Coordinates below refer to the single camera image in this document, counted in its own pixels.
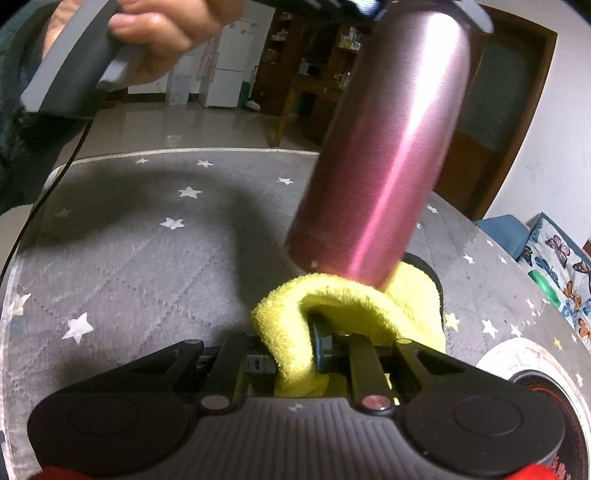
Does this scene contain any round induction cooker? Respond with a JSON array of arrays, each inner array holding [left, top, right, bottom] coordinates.
[[475, 337, 591, 480]]

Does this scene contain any white cabinet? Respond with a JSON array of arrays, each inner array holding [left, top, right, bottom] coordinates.
[[168, 46, 208, 106]]

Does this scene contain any dark wooden shelf cabinet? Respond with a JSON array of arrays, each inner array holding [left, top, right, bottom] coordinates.
[[259, 9, 372, 121]]

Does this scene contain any pink metal bottle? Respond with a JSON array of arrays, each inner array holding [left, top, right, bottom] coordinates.
[[284, 0, 474, 294]]

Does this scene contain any butterfly printed blanket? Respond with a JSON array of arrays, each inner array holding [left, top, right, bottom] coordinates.
[[517, 212, 591, 356]]

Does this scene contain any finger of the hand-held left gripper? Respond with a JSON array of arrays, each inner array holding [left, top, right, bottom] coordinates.
[[455, 0, 495, 34], [272, 0, 386, 18]]

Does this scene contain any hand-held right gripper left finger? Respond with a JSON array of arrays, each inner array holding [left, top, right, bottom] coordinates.
[[124, 332, 278, 414]]

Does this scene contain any yellow cleaning cloth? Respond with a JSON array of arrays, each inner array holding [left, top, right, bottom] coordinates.
[[252, 261, 446, 398]]

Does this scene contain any brown wooden door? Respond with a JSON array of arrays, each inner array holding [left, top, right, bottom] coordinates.
[[436, 7, 559, 222]]

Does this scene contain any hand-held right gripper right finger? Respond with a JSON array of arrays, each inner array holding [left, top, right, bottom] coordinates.
[[309, 315, 476, 414]]

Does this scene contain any wooden side table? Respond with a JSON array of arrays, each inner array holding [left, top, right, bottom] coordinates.
[[272, 74, 352, 148]]

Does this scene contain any person's left hand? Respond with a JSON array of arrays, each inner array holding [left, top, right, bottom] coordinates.
[[44, 0, 278, 87]]

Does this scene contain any black cable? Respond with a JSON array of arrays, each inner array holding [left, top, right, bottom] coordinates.
[[0, 115, 95, 287]]

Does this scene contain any white refrigerator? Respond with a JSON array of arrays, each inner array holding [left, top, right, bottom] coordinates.
[[205, 21, 257, 109]]

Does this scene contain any grey star quilted mat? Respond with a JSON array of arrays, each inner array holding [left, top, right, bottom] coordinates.
[[0, 148, 591, 480]]

